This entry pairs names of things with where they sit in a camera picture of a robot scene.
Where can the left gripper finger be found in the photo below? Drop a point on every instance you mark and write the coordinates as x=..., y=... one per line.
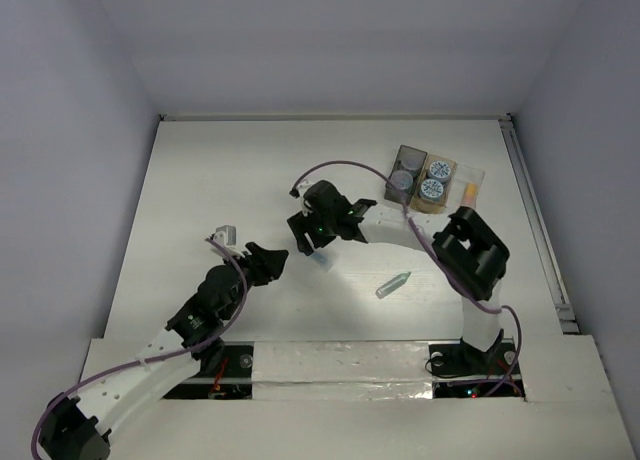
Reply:
x=266, y=271
x=254, y=251

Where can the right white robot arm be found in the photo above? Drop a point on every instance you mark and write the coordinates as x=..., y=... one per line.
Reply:
x=467, y=251

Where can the orange pencil-shaped case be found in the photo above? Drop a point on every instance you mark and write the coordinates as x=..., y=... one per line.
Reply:
x=469, y=199

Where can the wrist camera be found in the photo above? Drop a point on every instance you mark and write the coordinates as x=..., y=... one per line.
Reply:
x=224, y=236
x=301, y=188

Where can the wooden bin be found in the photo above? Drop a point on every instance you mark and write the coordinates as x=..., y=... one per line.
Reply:
x=421, y=206

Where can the teal pencil-shaped case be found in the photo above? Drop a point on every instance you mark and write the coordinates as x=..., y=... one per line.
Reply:
x=392, y=285

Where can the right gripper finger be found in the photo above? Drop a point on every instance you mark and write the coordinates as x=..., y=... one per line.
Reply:
x=299, y=226
x=349, y=230

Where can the clear plastic bin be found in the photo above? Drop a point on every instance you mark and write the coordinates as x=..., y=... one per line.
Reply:
x=461, y=177

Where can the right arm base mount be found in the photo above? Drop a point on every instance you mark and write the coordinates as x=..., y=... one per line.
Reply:
x=459, y=371

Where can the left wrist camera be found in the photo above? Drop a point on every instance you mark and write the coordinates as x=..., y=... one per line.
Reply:
x=224, y=236

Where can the blue pencil-shaped case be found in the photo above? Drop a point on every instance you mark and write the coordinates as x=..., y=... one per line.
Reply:
x=324, y=261

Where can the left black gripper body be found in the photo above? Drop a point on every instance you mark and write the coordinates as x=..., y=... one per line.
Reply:
x=258, y=264

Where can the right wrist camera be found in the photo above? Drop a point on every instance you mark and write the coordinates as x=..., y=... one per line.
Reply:
x=301, y=188

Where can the dark grey plastic bin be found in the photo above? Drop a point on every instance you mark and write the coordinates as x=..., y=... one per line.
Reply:
x=391, y=193

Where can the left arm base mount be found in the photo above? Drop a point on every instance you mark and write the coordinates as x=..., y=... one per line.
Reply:
x=226, y=376

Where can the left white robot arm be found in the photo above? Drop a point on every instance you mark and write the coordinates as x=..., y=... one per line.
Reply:
x=84, y=421

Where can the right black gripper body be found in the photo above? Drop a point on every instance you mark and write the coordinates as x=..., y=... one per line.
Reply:
x=320, y=228

